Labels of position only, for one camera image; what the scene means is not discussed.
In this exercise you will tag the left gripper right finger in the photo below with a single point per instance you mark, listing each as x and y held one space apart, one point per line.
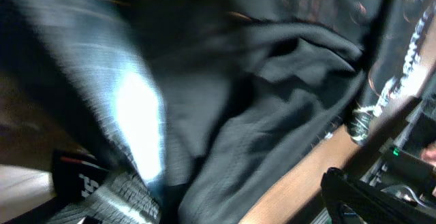
340 191

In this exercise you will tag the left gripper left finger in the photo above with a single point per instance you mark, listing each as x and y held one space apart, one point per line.
122 199

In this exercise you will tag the black orange patterned sports jersey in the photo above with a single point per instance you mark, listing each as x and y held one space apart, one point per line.
229 111

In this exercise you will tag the black aluminium mounting rail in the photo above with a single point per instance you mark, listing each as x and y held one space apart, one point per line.
395 166

